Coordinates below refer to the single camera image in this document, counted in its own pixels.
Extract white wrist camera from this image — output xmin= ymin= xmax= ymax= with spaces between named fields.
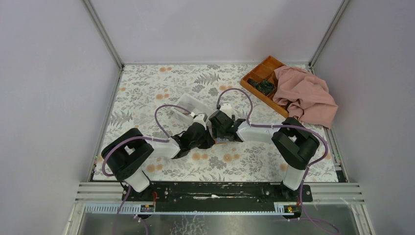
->
xmin=217 ymin=103 xmax=233 ymax=118
xmin=193 ymin=113 xmax=208 ymax=129

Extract tan leather card holder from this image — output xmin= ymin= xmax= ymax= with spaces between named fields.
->
xmin=214 ymin=138 xmax=233 ymax=144

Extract floral table mat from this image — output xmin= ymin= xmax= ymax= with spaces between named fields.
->
xmin=92 ymin=64 xmax=340 ymax=182

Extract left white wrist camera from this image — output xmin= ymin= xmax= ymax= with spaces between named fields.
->
xmin=193 ymin=113 xmax=208 ymax=129

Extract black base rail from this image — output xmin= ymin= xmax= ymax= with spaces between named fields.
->
xmin=122 ymin=181 xmax=313 ymax=212

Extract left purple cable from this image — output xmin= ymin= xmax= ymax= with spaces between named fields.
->
xmin=101 ymin=104 xmax=195 ymax=235

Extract dark green items in tray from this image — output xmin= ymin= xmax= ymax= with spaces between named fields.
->
xmin=247 ymin=79 xmax=275 ymax=95

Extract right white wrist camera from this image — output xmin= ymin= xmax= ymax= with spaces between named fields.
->
xmin=217 ymin=103 xmax=233 ymax=118

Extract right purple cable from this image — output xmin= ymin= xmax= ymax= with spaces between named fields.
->
xmin=216 ymin=88 xmax=341 ymax=235

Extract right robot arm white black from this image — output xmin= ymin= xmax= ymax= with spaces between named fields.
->
xmin=209 ymin=110 xmax=320 ymax=202

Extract orange wooden tray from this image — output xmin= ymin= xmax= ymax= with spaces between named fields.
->
xmin=240 ymin=56 xmax=289 ymax=118

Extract purple cable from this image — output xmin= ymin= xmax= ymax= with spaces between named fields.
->
xmin=101 ymin=104 xmax=195 ymax=235
xmin=216 ymin=88 xmax=341 ymax=235

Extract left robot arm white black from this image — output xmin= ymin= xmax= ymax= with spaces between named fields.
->
xmin=101 ymin=122 xmax=215 ymax=201

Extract white plastic card box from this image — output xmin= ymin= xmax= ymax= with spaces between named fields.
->
xmin=170 ymin=93 xmax=213 ymax=124

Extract pink cloth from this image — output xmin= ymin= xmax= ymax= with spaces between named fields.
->
xmin=273 ymin=66 xmax=338 ymax=129

